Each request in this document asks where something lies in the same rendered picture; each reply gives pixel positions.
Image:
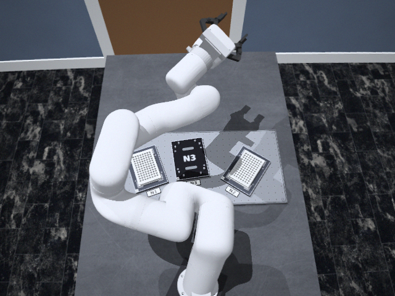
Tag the white sign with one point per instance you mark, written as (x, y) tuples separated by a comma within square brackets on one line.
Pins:
[(195, 182), (232, 191), (153, 192)]

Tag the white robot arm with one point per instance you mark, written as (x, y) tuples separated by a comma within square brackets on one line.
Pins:
[(171, 217)]

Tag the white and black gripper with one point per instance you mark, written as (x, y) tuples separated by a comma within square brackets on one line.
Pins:
[(223, 38)]

